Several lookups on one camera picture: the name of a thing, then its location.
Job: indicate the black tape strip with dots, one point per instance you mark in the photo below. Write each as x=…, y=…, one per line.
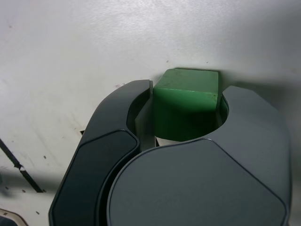
x=30, y=182

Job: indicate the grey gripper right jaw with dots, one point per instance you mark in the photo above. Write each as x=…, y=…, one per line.
x=200, y=183

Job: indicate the green cube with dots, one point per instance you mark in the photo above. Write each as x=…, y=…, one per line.
x=185, y=103

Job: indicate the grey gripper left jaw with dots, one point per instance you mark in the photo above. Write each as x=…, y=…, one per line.
x=94, y=164

